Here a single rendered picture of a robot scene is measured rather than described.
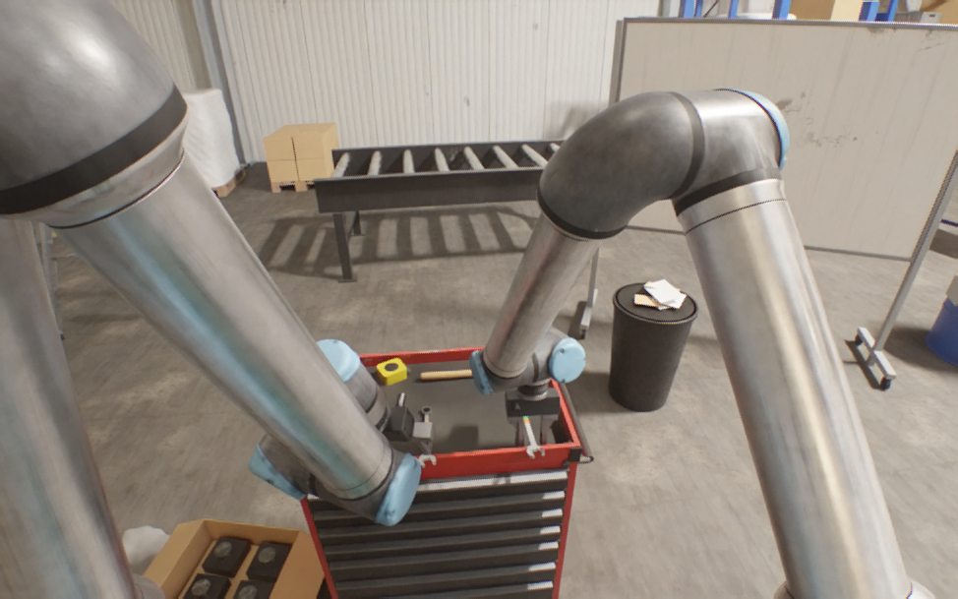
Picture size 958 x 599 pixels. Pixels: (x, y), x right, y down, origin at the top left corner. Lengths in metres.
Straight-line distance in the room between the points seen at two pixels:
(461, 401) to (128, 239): 1.20
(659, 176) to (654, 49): 2.57
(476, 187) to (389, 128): 5.08
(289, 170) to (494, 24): 4.15
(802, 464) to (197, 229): 0.55
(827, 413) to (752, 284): 0.14
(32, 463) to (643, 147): 0.57
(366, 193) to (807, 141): 3.02
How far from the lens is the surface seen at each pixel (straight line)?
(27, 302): 0.43
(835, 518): 0.58
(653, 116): 0.52
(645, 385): 2.71
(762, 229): 0.55
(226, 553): 2.18
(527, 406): 1.18
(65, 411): 0.47
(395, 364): 1.53
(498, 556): 1.55
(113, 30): 0.30
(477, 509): 1.37
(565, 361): 0.98
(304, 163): 7.10
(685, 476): 2.59
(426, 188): 3.99
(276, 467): 0.70
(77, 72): 0.28
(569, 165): 0.52
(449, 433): 1.33
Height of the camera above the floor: 1.84
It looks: 29 degrees down
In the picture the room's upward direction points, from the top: 1 degrees counter-clockwise
